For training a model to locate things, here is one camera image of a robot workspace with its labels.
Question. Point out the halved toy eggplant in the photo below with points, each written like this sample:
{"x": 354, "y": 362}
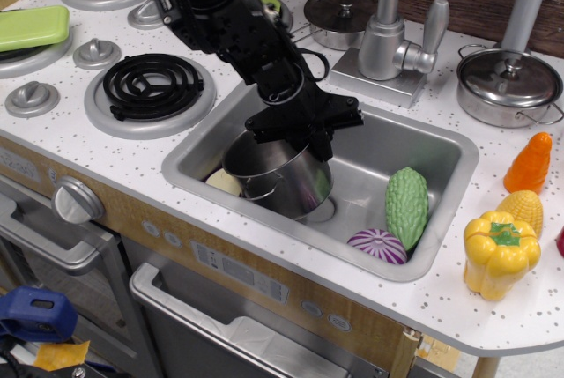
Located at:
{"x": 220, "y": 179}

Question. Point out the front black coil burner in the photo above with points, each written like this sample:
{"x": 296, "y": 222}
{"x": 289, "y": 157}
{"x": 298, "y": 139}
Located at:
{"x": 149, "y": 96}

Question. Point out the stainless steel pot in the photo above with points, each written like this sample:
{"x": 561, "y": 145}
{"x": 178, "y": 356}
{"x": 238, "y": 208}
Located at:
{"x": 288, "y": 180}

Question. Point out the orange toy carrot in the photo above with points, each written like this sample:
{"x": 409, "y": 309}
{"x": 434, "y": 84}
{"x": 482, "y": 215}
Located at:
{"x": 530, "y": 167}

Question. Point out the silver stove knob front left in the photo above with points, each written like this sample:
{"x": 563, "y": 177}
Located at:
{"x": 31, "y": 100}

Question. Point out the silver oven dial knob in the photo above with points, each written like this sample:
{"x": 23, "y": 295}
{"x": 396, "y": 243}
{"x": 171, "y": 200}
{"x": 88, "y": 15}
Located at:
{"x": 75, "y": 203}

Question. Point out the lidded steel pot on counter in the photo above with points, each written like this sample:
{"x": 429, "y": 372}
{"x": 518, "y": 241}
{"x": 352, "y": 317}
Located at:
{"x": 506, "y": 88}

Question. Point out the silver stove knob left middle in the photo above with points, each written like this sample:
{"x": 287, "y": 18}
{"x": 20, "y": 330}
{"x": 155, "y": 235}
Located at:
{"x": 96, "y": 54}

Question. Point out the silver stove knob centre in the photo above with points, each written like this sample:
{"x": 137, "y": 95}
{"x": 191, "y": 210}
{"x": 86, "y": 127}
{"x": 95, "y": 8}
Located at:
{"x": 145, "y": 17}

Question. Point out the grey toy sink basin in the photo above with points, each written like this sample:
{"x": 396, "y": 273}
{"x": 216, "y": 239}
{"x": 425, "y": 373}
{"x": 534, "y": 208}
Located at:
{"x": 365, "y": 157}

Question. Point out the yellow toy corn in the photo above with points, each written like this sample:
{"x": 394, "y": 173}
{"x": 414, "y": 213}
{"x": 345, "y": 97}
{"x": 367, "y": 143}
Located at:
{"x": 525, "y": 205}

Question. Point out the yellow toy bell pepper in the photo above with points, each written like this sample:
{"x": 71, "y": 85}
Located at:
{"x": 500, "y": 250}

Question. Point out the green toy bitter melon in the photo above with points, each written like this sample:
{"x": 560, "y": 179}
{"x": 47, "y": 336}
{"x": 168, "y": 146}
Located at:
{"x": 406, "y": 206}

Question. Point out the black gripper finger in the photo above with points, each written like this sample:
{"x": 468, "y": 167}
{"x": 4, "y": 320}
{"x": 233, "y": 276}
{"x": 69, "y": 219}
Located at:
{"x": 319, "y": 144}

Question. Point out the lidded steel saucepan behind faucet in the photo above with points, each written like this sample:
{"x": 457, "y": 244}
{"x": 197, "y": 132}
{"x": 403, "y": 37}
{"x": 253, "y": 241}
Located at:
{"x": 336, "y": 24}

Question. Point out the grey dishwasher door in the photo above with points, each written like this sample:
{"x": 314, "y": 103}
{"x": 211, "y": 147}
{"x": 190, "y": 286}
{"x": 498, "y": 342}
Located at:
{"x": 208, "y": 332}

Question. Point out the purple toy onion half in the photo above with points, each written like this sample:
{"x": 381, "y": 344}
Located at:
{"x": 379, "y": 244}

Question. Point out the silver toy faucet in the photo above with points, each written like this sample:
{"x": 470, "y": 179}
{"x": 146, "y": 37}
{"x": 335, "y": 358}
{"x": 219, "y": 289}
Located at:
{"x": 387, "y": 66}

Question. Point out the grey oven door handle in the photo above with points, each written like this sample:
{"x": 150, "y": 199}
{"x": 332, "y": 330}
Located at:
{"x": 74, "y": 249}

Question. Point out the back right burner under plate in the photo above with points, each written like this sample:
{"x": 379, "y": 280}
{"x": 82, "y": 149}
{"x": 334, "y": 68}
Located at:
{"x": 285, "y": 15}

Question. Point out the grey support pole right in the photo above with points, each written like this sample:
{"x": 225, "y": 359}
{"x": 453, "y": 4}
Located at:
{"x": 520, "y": 25}

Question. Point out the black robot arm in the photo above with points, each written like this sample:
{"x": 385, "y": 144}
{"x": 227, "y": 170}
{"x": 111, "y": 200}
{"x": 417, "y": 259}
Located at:
{"x": 259, "y": 47}

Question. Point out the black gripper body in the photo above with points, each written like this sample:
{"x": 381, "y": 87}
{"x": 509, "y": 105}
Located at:
{"x": 303, "y": 112}

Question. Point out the blue clamp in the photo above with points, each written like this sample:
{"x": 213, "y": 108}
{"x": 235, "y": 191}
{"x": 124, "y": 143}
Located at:
{"x": 37, "y": 315}

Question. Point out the green rectangular lid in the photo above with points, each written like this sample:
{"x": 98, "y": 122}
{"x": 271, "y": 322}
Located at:
{"x": 36, "y": 27}

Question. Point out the red toy at edge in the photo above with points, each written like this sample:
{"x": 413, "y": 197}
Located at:
{"x": 560, "y": 242}

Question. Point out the silver stove knob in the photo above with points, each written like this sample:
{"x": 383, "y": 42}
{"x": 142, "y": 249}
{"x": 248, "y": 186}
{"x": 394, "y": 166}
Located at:
{"x": 145, "y": 17}
{"x": 31, "y": 100}
{"x": 96, "y": 54}

